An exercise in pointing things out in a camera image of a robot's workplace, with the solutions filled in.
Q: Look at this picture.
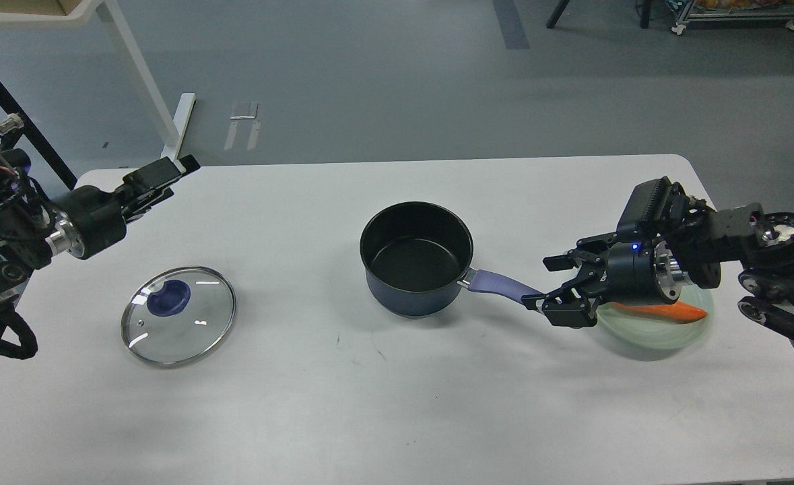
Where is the glass pot lid purple knob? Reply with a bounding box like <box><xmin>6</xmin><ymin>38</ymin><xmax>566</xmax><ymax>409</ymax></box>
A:
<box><xmin>120</xmin><ymin>265</ymin><xmax>237</xmax><ymax>368</ymax></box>

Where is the pale green plate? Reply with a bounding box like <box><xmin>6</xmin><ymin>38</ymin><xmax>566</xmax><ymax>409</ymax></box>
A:
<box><xmin>597</xmin><ymin>286</ymin><xmax>714</xmax><ymax>350</ymax></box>

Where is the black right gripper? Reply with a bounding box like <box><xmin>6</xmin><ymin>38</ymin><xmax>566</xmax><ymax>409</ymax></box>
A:
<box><xmin>539</xmin><ymin>232</ymin><xmax>681</xmax><ymax>329</ymax></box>

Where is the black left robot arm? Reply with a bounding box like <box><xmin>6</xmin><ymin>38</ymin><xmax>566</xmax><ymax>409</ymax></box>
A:
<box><xmin>0</xmin><ymin>113</ymin><xmax>200</xmax><ymax>361</ymax></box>

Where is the orange toy carrot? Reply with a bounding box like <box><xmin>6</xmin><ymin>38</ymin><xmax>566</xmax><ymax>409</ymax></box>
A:
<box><xmin>612</xmin><ymin>301</ymin><xmax>708</xmax><ymax>323</ymax></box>

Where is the black metal rack frame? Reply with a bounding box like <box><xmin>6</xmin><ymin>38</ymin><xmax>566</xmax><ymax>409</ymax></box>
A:
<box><xmin>0</xmin><ymin>80</ymin><xmax>77</xmax><ymax>189</ymax></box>

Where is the dark blue saucepan purple handle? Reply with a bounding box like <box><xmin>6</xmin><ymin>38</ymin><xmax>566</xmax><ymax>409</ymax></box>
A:
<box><xmin>360</xmin><ymin>201</ymin><xmax>547</xmax><ymax>319</ymax></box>

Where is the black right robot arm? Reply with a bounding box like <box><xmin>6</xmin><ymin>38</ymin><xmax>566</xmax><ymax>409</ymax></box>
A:
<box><xmin>521</xmin><ymin>195</ymin><xmax>794</xmax><ymax>341</ymax></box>

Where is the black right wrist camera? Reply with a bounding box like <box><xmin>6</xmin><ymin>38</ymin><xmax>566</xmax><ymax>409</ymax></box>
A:
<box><xmin>616</xmin><ymin>177</ymin><xmax>681</xmax><ymax>242</ymax></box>

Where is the metal cart with casters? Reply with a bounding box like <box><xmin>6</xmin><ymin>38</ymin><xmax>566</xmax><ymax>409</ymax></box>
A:
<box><xmin>667</xmin><ymin>1</ymin><xmax>794</xmax><ymax>36</ymax></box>

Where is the white table leg frame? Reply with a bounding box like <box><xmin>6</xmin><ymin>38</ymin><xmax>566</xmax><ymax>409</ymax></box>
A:
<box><xmin>0</xmin><ymin>1</ymin><xmax>197</xmax><ymax>160</ymax></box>

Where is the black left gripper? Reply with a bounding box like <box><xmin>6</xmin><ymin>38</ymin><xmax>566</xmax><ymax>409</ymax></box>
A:
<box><xmin>46</xmin><ymin>156</ymin><xmax>201</xmax><ymax>260</ymax></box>

